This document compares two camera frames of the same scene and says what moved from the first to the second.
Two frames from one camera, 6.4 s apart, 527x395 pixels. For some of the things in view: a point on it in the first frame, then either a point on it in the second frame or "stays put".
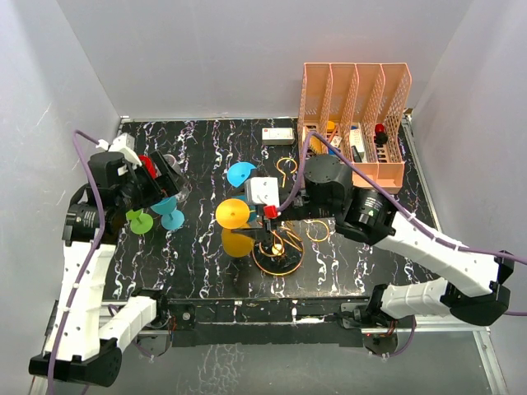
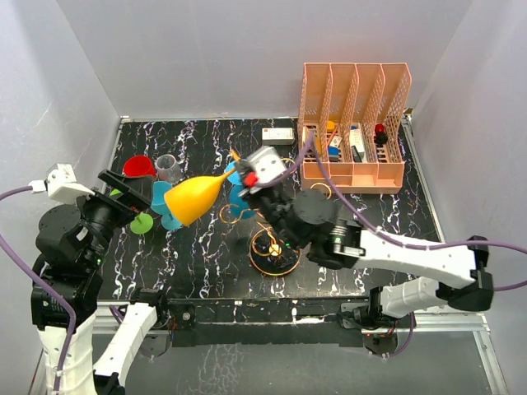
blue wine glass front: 172,219 stays put
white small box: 277,137 stays put
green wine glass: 141,223 stays put
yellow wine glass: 233,213 -> 188,201
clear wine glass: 184,195 stays put
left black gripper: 166,177 -> 139,189
